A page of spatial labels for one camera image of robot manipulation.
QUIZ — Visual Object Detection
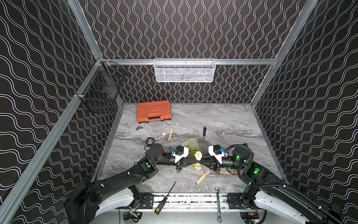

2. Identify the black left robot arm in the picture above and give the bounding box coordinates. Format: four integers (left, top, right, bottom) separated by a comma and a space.
64, 143, 199, 224

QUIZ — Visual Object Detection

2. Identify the yellow strap red dial watch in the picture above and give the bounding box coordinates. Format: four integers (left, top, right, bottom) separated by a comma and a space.
195, 169, 210, 185

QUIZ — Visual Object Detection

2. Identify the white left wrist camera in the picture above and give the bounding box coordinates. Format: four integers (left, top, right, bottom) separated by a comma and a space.
172, 146, 189, 163

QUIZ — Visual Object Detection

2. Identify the yellow green white towel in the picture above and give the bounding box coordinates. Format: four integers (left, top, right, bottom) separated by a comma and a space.
181, 137, 203, 161

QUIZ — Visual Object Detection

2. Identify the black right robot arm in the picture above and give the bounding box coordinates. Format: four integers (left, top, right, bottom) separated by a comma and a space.
199, 144, 343, 224

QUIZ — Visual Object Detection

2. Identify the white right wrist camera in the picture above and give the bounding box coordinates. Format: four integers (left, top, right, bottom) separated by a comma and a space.
208, 145, 227, 164

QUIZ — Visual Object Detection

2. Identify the orange strap watch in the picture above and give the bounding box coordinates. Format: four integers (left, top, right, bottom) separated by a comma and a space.
220, 171, 237, 175

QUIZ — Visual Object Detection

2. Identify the black yellow screwdriver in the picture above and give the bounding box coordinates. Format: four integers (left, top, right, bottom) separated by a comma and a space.
154, 182, 177, 215

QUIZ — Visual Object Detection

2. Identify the silver combination wrench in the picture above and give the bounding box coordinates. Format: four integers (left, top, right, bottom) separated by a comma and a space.
215, 187, 222, 224

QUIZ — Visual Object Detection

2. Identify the black wire basket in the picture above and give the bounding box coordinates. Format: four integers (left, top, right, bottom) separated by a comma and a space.
80, 62, 127, 114

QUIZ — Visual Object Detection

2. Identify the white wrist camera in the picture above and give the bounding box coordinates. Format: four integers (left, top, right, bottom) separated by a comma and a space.
208, 145, 227, 164
172, 146, 189, 163

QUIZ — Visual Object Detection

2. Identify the red plastic tool case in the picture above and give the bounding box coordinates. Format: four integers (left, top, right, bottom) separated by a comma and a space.
137, 100, 172, 123

